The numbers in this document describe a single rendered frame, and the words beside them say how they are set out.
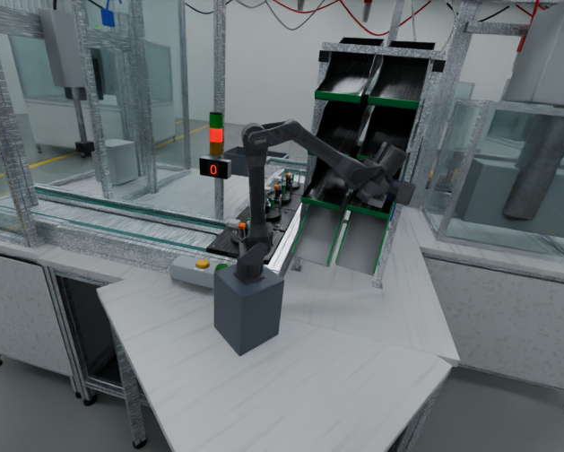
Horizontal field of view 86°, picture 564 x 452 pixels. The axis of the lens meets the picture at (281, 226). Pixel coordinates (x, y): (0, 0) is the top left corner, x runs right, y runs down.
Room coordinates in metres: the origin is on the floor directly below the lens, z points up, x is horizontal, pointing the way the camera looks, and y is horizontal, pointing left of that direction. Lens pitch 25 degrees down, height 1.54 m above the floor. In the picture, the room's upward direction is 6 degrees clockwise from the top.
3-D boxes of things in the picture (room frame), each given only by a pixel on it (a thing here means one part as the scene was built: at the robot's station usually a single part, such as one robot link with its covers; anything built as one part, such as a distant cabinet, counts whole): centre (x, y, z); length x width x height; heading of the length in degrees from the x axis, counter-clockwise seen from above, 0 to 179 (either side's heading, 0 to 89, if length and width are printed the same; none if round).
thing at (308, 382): (0.72, 0.04, 0.84); 0.90 x 0.70 x 0.03; 43
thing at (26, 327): (1.71, 1.08, 0.43); 1.39 x 0.63 x 0.86; 169
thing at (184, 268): (0.86, 0.25, 0.93); 0.21 x 0.07 x 0.06; 79
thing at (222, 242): (1.06, 0.13, 0.96); 0.24 x 0.24 x 0.02; 79
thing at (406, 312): (1.49, 0.04, 0.85); 1.50 x 1.41 x 0.03; 79
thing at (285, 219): (1.31, 0.08, 1.01); 0.24 x 0.24 x 0.13; 79
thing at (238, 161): (3.19, 0.34, 0.73); 0.62 x 0.42 x 0.23; 79
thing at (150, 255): (0.96, 0.43, 0.91); 0.89 x 0.06 x 0.11; 79
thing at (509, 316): (1.60, -1.31, 0.43); 1.11 x 0.68 x 0.86; 79
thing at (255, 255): (0.69, 0.07, 1.15); 0.09 x 0.07 x 0.06; 11
